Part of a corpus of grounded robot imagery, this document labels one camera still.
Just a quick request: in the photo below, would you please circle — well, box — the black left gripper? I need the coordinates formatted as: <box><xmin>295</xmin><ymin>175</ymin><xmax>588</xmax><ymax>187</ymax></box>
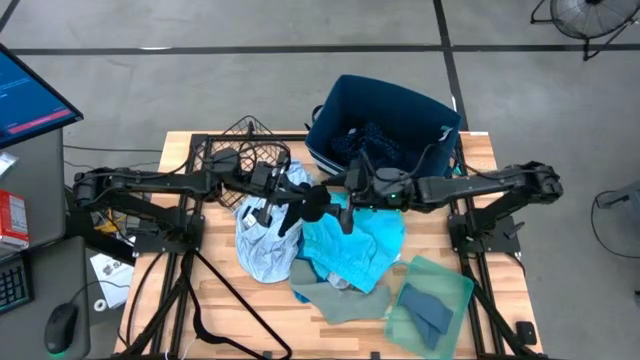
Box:
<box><xmin>253</xmin><ymin>172</ymin><xmax>312</xmax><ymax>238</ymax></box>

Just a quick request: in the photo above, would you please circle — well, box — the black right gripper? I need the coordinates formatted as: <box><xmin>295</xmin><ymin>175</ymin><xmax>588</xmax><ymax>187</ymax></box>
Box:
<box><xmin>322</xmin><ymin>159</ymin><xmax>417</xmax><ymax>235</ymax></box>

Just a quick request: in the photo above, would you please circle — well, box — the black cloth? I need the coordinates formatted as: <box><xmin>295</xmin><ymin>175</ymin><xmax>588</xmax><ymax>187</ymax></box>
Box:
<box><xmin>298</xmin><ymin>183</ymin><xmax>332</xmax><ymax>224</ymax></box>

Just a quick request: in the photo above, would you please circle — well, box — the light blue patterned cloth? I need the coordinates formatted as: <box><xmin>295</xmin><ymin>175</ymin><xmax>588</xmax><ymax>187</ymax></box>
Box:
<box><xmin>233</xmin><ymin>159</ymin><xmax>315</xmax><ymax>285</ymax></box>

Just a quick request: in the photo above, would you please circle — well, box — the turquoise cloth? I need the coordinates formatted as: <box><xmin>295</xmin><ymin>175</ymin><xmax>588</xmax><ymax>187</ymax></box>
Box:
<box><xmin>297</xmin><ymin>192</ymin><xmax>407</xmax><ymax>295</ymax></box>

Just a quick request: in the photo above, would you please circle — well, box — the dark navy dotted cloth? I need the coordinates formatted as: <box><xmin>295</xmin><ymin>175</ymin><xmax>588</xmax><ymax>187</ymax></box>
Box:
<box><xmin>329</xmin><ymin>121</ymin><xmax>404</xmax><ymax>164</ymax></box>

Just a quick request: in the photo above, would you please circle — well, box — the white cloth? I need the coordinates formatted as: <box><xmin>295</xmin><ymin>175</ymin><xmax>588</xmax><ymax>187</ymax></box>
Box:
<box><xmin>327</xmin><ymin>272</ymin><xmax>352</xmax><ymax>292</ymax></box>

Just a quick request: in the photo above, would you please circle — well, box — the grey-green ribbed knit cloth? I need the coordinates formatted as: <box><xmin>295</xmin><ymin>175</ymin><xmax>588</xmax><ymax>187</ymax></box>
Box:
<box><xmin>288</xmin><ymin>258</ymin><xmax>392</xmax><ymax>325</ymax></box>

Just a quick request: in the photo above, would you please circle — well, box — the slate blue cloth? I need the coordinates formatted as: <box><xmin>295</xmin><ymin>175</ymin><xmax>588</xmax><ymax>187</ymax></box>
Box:
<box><xmin>398</xmin><ymin>282</ymin><xmax>455</xmax><ymax>351</ymax></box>

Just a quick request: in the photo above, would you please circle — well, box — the black clothes hanger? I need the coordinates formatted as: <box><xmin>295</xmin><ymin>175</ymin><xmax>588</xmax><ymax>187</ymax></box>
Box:
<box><xmin>179</xmin><ymin>249</ymin><xmax>294</xmax><ymax>360</ymax></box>

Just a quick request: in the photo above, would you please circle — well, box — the navy white striped fabric basket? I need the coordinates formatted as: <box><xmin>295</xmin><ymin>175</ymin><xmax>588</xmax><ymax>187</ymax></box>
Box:
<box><xmin>304</xmin><ymin>73</ymin><xmax>464</xmax><ymax>180</ymax></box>

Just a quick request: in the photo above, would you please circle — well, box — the green translucent plastic tray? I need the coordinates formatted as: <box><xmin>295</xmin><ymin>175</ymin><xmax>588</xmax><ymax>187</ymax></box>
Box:
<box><xmin>383</xmin><ymin>255</ymin><xmax>475</xmax><ymax>360</ymax></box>

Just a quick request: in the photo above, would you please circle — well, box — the white printed paper sheet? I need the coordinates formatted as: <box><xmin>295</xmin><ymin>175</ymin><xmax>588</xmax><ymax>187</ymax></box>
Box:
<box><xmin>88</xmin><ymin>252</ymin><xmax>135</xmax><ymax>310</ymax></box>

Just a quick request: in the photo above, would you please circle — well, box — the grey desk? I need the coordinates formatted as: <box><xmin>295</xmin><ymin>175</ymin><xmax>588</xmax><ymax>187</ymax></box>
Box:
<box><xmin>0</xmin><ymin>127</ymin><xmax>92</xmax><ymax>360</ymax></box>

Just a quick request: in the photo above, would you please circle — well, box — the black computer mouse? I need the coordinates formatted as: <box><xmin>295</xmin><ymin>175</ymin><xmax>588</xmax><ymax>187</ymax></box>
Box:
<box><xmin>43</xmin><ymin>302</ymin><xmax>80</xmax><ymax>359</ymax></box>

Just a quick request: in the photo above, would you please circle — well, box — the red cardboard box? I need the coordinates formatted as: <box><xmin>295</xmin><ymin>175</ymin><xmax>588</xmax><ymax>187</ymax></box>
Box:
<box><xmin>0</xmin><ymin>188</ymin><xmax>31</xmax><ymax>251</ymax></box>

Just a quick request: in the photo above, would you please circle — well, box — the computer monitor with blue screen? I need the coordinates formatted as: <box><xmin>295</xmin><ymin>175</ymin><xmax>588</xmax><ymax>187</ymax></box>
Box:
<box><xmin>0</xmin><ymin>42</ymin><xmax>85</xmax><ymax>150</ymax></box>

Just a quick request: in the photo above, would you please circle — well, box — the black keyboard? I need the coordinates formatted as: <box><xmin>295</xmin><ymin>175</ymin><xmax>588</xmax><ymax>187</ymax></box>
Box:
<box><xmin>0</xmin><ymin>254</ymin><xmax>34</xmax><ymax>316</ymax></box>

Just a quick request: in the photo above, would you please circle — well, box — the grey chair base leg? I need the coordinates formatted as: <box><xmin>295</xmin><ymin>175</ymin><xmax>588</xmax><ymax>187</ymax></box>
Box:
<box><xmin>594</xmin><ymin>180</ymin><xmax>640</xmax><ymax>210</ymax></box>

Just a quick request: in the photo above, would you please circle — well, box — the black floor fan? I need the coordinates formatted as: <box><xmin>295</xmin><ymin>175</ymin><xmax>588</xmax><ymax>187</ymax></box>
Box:
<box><xmin>529</xmin><ymin>0</ymin><xmax>640</xmax><ymax>62</ymax></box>

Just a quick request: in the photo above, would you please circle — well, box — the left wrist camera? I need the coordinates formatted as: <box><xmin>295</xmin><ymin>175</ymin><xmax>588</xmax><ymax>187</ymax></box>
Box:
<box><xmin>249</xmin><ymin>163</ymin><xmax>275</xmax><ymax>191</ymax></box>

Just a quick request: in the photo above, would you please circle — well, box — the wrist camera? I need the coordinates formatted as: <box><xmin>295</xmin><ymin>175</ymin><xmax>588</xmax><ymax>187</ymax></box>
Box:
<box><xmin>373</xmin><ymin>168</ymin><xmax>402</xmax><ymax>195</ymax></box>
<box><xmin>249</xmin><ymin>163</ymin><xmax>275</xmax><ymax>191</ymax></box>

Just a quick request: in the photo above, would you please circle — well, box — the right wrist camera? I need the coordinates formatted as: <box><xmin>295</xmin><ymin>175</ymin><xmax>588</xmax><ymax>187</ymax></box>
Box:
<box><xmin>373</xmin><ymin>168</ymin><xmax>402</xmax><ymax>195</ymax></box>

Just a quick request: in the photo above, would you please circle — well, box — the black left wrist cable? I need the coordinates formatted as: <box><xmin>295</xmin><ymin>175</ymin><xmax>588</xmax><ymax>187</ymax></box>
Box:
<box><xmin>234</xmin><ymin>141</ymin><xmax>292</xmax><ymax>174</ymax></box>

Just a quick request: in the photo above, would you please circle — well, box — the black wire basket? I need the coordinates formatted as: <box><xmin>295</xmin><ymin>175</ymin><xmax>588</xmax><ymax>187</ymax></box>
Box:
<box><xmin>192</xmin><ymin>114</ymin><xmax>292</xmax><ymax>211</ymax></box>

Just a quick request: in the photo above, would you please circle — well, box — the black aluminium frame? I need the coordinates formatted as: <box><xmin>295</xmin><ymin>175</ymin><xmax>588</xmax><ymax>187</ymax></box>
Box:
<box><xmin>117</xmin><ymin>130</ymin><xmax>551</xmax><ymax>360</ymax></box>

